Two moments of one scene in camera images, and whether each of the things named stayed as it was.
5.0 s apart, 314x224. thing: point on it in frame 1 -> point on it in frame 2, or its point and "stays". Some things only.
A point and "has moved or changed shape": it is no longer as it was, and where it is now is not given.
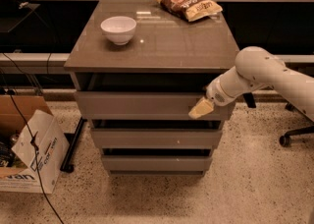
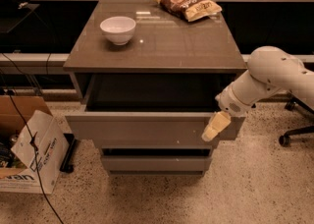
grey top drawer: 135,105 has moved or changed shape
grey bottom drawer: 157,162 stays
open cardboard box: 19,169 stays
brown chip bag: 187,5 stays
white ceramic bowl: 119,28 stays
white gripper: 217,93 -> 230,104
